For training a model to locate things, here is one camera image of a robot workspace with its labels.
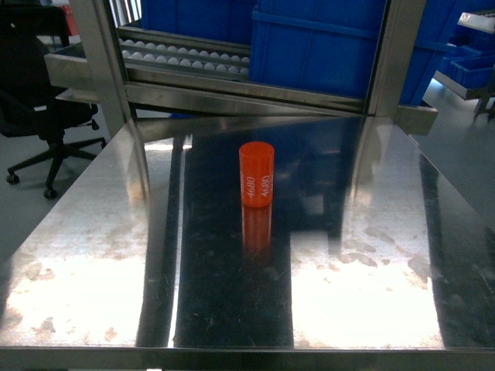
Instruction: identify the orange cylindrical capacitor 4680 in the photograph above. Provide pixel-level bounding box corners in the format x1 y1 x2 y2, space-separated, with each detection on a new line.
239 141 275 208

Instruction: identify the large blue plastic crate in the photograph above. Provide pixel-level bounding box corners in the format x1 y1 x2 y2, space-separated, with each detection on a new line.
249 0 386 99

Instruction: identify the blue crate rear left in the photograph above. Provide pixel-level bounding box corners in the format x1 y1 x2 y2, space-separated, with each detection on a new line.
141 0 257 44

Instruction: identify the stainless steel roller rack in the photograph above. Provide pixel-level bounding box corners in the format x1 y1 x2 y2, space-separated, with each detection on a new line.
46 1 437 134

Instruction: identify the small blue bin right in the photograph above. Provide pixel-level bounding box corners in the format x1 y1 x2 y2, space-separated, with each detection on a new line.
446 54 494 89

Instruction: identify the blue crate far right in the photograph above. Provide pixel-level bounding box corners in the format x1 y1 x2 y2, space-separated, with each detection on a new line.
400 1 494 106

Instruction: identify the black office chair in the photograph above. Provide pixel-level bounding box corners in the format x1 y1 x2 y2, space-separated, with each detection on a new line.
1 3 106 199

